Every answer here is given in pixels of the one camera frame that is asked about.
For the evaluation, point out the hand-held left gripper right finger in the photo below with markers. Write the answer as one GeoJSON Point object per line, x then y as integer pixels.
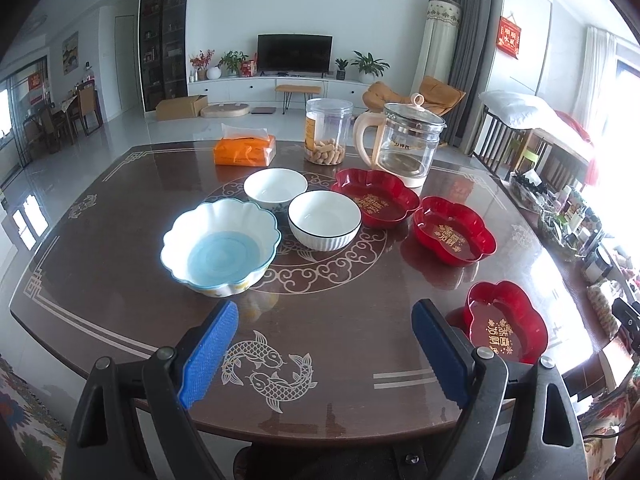
{"type": "Point", "coordinates": [440, 355]}

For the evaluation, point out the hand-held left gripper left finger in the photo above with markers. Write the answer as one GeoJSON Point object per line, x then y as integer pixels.
{"type": "Point", "coordinates": [207, 355]}

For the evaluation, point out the red flower-shaped plate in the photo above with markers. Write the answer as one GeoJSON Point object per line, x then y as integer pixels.
{"type": "Point", "coordinates": [500, 325]}
{"type": "Point", "coordinates": [450, 235]}
{"type": "Point", "coordinates": [372, 200]}

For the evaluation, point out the scalloped white and blue bowl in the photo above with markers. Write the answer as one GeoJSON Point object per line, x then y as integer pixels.
{"type": "Point", "coordinates": [220, 255]}

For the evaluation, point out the white ribbed bowl black rim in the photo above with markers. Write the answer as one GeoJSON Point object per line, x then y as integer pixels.
{"type": "Point", "coordinates": [325, 215]}

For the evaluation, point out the small white bowl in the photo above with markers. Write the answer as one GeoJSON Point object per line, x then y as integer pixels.
{"type": "Point", "coordinates": [275, 185]}

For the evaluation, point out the floral patterned cloth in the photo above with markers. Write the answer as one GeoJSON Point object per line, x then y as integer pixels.
{"type": "Point", "coordinates": [612, 425]}

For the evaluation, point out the basket with small items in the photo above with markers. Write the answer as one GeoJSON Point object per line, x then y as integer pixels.
{"type": "Point", "coordinates": [530, 187]}

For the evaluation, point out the patterned floor rug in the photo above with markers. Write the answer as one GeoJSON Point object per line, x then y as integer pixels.
{"type": "Point", "coordinates": [25, 420]}

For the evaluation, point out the red cloth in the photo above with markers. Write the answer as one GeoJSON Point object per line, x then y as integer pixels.
{"type": "Point", "coordinates": [580, 132]}

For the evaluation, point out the orange tissue pack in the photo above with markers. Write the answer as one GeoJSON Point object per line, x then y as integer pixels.
{"type": "Point", "coordinates": [245, 152]}

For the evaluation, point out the dark wooden railed bench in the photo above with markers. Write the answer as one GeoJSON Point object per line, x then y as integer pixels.
{"type": "Point", "coordinates": [492, 140]}

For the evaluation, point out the white pillow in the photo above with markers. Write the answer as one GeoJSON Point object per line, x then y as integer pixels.
{"type": "Point", "coordinates": [520, 107]}

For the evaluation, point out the beige oval floor tray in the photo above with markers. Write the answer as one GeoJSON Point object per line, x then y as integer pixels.
{"type": "Point", "coordinates": [225, 110]}

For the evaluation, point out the cardboard box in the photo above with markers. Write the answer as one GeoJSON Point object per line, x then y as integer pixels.
{"type": "Point", "coordinates": [180, 107]}

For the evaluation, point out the clear plastic snack jar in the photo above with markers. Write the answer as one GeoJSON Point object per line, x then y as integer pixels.
{"type": "Point", "coordinates": [327, 130]}

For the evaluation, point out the white curtain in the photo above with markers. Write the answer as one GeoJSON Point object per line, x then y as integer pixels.
{"type": "Point", "coordinates": [595, 75]}

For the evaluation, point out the orange lounge chair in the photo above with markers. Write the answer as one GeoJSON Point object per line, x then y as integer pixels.
{"type": "Point", "coordinates": [440, 96]}

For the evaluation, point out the white television cabinet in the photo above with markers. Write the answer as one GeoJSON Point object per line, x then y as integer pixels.
{"type": "Point", "coordinates": [240, 89]}

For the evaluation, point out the wooden dining chair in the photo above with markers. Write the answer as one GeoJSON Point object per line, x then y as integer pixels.
{"type": "Point", "coordinates": [90, 107]}

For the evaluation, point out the round white vase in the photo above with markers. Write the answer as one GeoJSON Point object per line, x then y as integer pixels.
{"type": "Point", "coordinates": [214, 73]}

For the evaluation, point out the red flower arrangement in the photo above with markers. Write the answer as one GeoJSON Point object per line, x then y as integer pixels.
{"type": "Point", "coordinates": [201, 61]}

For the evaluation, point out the green potted plant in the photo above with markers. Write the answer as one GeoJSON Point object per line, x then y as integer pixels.
{"type": "Point", "coordinates": [233, 62]}

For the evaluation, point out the large leafy potted plant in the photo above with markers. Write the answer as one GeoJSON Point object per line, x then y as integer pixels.
{"type": "Point", "coordinates": [369, 65]}

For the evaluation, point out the small potted plant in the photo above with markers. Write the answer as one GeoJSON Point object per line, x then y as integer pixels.
{"type": "Point", "coordinates": [341, 67]}

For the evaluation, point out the grey curtain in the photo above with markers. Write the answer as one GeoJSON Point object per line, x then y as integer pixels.
{"type": "Point", "coordinates": [470, 50]}

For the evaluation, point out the covered standing air conditioner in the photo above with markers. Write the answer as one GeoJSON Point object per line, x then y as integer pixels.
{"type": "Point", "coordinates": [437, 45]}

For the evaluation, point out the black television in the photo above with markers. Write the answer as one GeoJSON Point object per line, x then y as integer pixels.
{"type": "Point", "coordinates": [295, 52]}

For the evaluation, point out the red door sign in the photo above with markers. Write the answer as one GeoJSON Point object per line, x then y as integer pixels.
{"type": "Point", "coordinates": [35, 81]}

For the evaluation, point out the dark display cabinet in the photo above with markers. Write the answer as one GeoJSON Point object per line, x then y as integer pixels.
{"type": "Point", "coordinates": [162, 35]}

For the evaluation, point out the round ceiling lamp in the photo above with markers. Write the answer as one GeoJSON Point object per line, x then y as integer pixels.
{"type": "Point", "coordinates": [35, 25]}

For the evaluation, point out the red wall hanging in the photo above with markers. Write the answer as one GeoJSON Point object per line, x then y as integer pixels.
{"type": "Point", "coordinates": [510, 37]}

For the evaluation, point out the wall painting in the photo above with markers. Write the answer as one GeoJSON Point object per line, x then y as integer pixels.
{"type": "Point", "coordinates": [70, 51]}

